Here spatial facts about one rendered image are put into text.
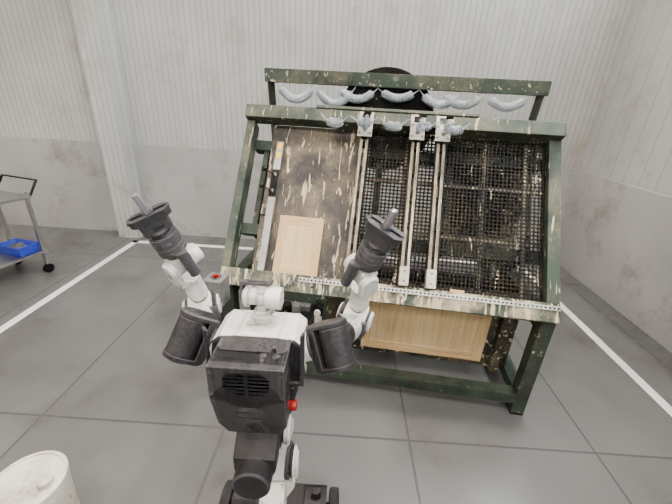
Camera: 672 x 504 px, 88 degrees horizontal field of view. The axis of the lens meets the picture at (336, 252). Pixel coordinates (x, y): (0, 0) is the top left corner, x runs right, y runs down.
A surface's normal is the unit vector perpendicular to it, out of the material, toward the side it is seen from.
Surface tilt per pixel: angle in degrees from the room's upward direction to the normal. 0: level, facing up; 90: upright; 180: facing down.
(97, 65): 90
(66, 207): 90
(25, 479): 0
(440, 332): 90
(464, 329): 90
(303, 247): 56
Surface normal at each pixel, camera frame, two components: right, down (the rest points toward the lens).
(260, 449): 0.01, -0.37
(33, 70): -0.04, 0.40
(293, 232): -0.09, -0.18
